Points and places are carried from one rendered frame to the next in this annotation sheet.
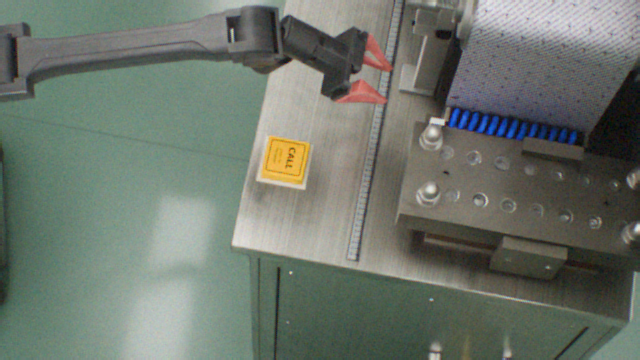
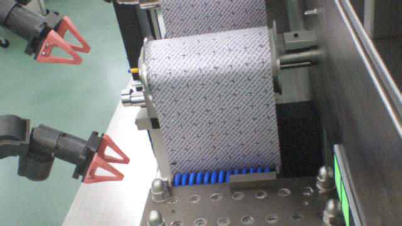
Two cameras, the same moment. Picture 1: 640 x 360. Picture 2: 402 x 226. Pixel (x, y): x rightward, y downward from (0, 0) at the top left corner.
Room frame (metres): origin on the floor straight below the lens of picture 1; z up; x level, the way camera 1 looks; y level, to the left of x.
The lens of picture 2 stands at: (0.01, -0.36, 1.65)
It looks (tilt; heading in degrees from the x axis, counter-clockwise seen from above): 30 degrees down; 6
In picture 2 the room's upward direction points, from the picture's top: 11 degrees counter-clockwise
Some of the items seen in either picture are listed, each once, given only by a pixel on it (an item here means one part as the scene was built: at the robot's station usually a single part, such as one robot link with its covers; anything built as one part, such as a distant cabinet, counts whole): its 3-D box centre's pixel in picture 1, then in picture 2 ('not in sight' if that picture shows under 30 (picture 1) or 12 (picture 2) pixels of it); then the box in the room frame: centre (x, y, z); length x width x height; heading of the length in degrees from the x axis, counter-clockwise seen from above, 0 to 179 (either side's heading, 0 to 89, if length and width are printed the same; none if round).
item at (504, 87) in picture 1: (530, 92); (219, 135); (0.83, -0.31, 1.12); 0.23 x 0.01 x 0.18; 85
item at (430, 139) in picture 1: (432, 134); (158, 188); (0.77, -0.17, 1.05); 0.04 x 0.04 x 0.04
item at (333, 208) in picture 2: (637, 231); (333, 209); (0.65, -0.49, 1.05); 0.04 x 0.04 x 0.04
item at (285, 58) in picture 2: not in sight; (296, 55); (0.87, -0.48, 1.25); 0.07 x 0.04 x 0.04; 85
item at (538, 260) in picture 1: (527, 260); not in sight; (0.61, -0.35, 0.96); 0.10 x 0.03 x 0.11; 85
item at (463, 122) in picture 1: (515, 130); (224, 178); (0.80, -0.31, 1.03); 0.21 x 0.04 x 0.03; 85
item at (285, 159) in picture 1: (285, 160); not in sight; (0.75, 0.05, 0.91); 0.07 x 0.07 x 0.02; 85
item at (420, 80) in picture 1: (427, 39); (156, 142); (0.93, -0.15, 1.05); 0.06 x 0.05 x 0.31; 85
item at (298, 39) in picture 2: not in sight; (299, 38); (0.87, -0.49, 1.28); 0.06 x 0.05 x 0.02; 85
